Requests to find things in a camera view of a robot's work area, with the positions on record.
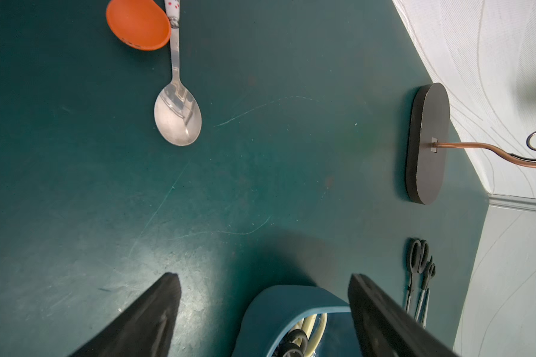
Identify blue storage box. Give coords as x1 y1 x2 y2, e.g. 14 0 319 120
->
232 285 362 356

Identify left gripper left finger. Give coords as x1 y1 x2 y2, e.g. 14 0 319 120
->
72 272 182 356

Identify metal spoon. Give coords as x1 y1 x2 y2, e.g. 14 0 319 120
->
154 1 202 147

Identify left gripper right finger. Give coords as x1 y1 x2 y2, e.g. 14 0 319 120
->
348 274 455 356

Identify cream handled scissors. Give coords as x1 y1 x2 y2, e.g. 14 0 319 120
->
290 313 328 356

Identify black scissors beside right gripper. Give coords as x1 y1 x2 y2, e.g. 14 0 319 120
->
415 259 436 329

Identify black scissors far right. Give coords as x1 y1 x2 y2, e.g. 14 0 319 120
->
404 238 430 312

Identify small black scissors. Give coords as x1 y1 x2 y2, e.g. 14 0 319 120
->
273 329 308 357

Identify copper hook stand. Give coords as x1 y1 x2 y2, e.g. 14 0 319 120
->
405 83 536 205

